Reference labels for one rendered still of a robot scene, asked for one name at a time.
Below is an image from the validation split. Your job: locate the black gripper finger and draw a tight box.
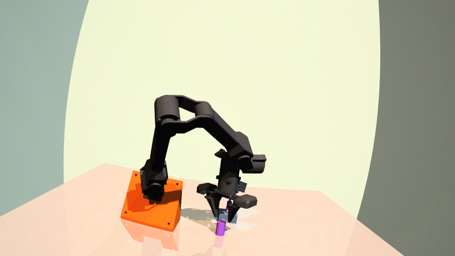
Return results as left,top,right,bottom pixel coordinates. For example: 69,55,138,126
228,204,240,222
204,196,222,218

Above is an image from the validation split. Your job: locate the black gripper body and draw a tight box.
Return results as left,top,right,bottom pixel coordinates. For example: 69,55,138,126
197,172,257,209

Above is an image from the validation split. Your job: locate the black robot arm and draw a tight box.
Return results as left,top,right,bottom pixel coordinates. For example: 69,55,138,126
140,95,267,201

